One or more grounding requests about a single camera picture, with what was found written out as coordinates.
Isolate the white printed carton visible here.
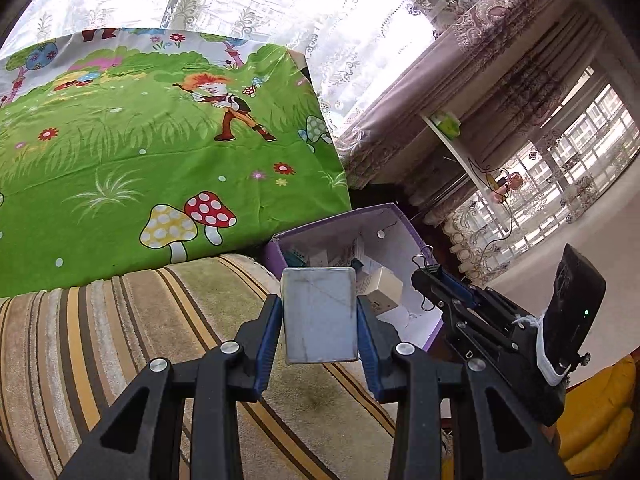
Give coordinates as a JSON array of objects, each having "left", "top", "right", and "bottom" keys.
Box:
[{"left": 334, "top": 239, "right": 366, "bottom": 268}]

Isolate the purple cardboard box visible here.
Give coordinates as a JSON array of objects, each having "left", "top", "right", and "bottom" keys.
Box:
[{"left": 264, "top": 203, "right": 446, "bottom": 353}]

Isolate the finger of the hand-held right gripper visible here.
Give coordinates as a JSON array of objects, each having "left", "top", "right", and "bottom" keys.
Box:
[
  {"left": 411, "top": 269, "right": 472, "bottom": 342},
  {"left": 426, "top": 265, "right": 507, "bottom": 322}
]

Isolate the green cartoon printed blanket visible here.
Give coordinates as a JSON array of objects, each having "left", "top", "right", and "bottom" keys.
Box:
[{"left": 0, "top": 27, "right": 353, "bottom": 301}]

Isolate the small pink object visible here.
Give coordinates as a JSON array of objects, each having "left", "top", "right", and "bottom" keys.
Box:
[{"left": 492, "top": 170, "right": 523, "bottom": 196}]

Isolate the green tissue pack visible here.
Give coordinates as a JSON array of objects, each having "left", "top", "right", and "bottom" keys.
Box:
[{"left": 430, "top": 112, "right": 461, "bottom": 141}]

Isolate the white cloth strip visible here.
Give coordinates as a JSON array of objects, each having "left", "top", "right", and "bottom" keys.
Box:
[{"left": 510, "top": 312, "right": 573, "bottom": 388}]

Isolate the white sheer lace curtain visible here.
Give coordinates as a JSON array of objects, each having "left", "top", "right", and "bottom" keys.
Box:
[{"left": 0, "top": 0, "right": 451, "bottom": 126}]

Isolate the cream square carton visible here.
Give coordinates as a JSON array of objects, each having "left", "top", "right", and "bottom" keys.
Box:
[{"left": 361, "top": 266, "right": 405, "bottom": 317}]

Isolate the white curved shelf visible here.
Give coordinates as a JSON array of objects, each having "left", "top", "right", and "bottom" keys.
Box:
[{"left": 419, "top": 110, "right": 506, "bottom": 196}]

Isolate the striped terry towel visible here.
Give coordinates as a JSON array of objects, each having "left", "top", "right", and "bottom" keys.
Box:
[{"left": 0, "top": 252, "right": 451, "bottom": 480}]

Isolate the silver carton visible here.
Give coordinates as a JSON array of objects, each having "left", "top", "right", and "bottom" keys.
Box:
[{"left": 280, "top": 266, "right": 360, "bottom": 365}]

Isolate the mauve window drape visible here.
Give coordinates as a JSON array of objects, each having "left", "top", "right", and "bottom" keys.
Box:
[{"left": 332, "top": 0, "right": 640, "bottom": 211}]

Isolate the small binder clip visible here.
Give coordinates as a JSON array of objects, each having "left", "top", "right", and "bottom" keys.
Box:
[{"left": 411, "top": 246, "right": 438, "bottom": 311}]

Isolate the cream embroidered curtain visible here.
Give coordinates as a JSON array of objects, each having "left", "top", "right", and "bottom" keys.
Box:
[{"left": 440, "top": 55, "right": 640, "bottom": 276}]

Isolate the yellow cushion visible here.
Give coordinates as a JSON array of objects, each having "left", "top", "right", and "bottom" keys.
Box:
[{"left": 555, "top": 355, "right": 640, "bottom": 476}]

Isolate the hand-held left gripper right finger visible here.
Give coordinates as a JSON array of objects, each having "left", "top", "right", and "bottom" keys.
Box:
[{"left": 356, "top": 295, "right": 571, "bottom": 480}]

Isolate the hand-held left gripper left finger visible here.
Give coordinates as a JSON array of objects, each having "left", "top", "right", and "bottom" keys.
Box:
[{"left": 60, "top": 294, "right": 284, "bottom": 480}]

